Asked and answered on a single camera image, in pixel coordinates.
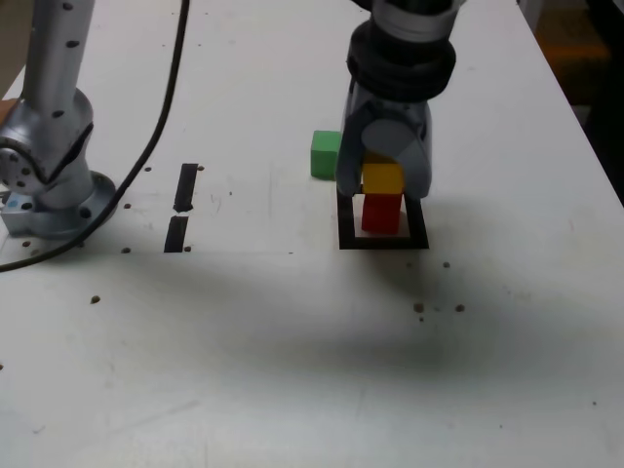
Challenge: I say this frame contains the black tape square outline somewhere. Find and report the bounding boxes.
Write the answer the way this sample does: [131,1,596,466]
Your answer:
[335,187,430,252]

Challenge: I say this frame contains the green cube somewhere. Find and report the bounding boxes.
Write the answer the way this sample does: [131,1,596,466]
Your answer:
[310,130,342,180]

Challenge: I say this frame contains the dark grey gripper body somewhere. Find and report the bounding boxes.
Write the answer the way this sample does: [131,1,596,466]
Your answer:
[346,79,434,132]

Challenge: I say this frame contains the black tape strip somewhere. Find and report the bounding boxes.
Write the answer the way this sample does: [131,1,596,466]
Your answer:
[163,163,200,254]

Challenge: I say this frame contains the black cable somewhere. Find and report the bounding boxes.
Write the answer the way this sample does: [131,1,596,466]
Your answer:
[0,0,191,272]

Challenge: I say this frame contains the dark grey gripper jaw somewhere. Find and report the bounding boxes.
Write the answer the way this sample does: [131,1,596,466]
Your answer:
[335,101,377,198]

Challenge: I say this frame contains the yellow cube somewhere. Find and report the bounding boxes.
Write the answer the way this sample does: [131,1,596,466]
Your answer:
[361,150,406,195]

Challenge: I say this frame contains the red cube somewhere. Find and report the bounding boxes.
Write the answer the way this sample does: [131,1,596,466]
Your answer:
[361,192,402,234]

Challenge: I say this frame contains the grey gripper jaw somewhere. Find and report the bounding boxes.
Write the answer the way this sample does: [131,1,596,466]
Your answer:
[365,118,434,200]

